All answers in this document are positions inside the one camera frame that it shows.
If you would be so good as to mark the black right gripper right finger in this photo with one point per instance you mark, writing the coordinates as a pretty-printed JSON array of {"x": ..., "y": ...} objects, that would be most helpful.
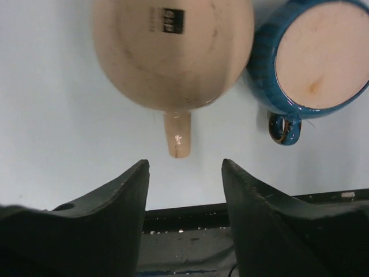
[{"x": 275, "y": 234}]

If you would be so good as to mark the blue glazed mug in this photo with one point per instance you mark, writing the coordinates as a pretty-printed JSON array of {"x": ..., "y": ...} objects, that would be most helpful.
[{"x": 309, "y": 59}]

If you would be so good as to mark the beige pink mug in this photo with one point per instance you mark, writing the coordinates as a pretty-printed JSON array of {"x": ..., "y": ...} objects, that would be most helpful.
[{"x": 173, "y": 56}]

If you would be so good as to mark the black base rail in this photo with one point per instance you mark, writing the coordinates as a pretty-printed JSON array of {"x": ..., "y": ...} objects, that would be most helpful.
[{"x": 196, "y": 241}]

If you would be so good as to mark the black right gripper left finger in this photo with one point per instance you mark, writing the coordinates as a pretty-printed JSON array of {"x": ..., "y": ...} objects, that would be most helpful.
[{"x": 97, "y": 234}]

